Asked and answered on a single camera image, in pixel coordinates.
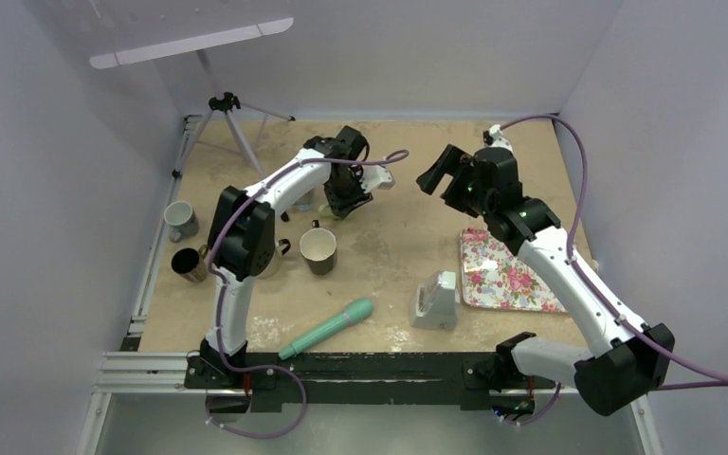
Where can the grey mug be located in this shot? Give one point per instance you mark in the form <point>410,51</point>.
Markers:
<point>181,218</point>

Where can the floral tray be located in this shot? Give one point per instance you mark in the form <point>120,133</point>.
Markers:
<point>493,278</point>

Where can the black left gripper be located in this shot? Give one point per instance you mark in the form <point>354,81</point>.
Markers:
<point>341,207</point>

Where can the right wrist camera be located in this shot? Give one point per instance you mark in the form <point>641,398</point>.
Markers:
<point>494,137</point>

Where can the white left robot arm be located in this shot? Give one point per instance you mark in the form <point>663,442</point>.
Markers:
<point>241,240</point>

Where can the black mounting base rail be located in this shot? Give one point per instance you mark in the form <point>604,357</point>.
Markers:
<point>461,379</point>

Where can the white footed mug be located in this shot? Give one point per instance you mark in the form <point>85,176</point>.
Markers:
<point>306,202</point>

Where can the green cup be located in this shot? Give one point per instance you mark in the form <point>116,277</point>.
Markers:
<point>325,211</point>

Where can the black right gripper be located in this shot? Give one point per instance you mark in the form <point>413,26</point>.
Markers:
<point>452,162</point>

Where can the grey charging dock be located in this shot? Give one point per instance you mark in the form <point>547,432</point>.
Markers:
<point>435,304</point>

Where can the brown small mug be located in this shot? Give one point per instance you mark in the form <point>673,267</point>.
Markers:
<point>189,263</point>

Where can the cream mug black handle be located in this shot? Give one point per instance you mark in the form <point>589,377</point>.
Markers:
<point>281,248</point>

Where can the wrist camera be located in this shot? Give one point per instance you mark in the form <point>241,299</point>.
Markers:
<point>494,137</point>
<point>376,178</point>

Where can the aluminium frame rail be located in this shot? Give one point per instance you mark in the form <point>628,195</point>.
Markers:
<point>140,406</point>

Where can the overhead light panel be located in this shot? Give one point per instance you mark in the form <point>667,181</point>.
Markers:
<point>108,34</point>

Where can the teal handheld massager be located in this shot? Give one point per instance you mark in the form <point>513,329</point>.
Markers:
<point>353,313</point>

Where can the camera tripod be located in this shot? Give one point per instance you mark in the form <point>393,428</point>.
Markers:
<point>223,105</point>

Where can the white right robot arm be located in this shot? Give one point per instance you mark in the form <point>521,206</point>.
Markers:
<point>625,357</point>

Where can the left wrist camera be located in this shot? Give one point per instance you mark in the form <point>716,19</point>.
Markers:
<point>376,178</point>

